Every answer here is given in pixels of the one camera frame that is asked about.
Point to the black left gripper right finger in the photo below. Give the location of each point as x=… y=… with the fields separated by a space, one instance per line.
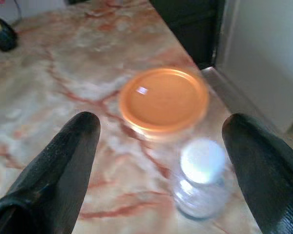
x=266 y=175

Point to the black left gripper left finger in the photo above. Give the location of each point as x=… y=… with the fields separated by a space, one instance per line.
x=58 y=170

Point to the clear bottle with white cap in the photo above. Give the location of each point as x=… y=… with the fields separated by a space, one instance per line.
x=201 y=161

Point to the silver appliance panel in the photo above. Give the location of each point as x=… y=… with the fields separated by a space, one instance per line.
x=263 y=61

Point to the jar with orange lid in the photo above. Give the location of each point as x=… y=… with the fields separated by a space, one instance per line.
x=163 y=100

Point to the black tape dispenser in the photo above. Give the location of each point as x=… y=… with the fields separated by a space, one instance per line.
x=3 y=39

